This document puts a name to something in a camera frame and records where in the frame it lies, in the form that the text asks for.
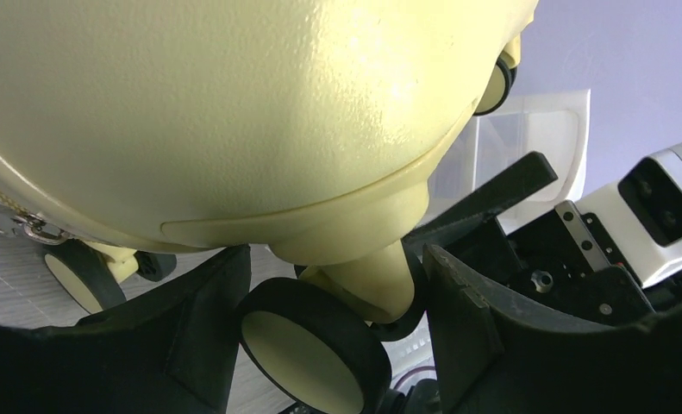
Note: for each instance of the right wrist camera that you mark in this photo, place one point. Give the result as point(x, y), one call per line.
point(642, 214)

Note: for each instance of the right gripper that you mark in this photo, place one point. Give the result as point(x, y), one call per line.
point(563, 260)

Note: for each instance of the yellow hard-shell suitcase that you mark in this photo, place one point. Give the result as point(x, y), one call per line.
point(155, 134)

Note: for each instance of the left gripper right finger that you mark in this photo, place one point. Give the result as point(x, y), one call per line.
point(497, 351)

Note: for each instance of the white divided organizer tray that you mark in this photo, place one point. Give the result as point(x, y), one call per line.
point(554, 124)

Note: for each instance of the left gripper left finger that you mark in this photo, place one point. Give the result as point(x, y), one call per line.
point(170, 350)

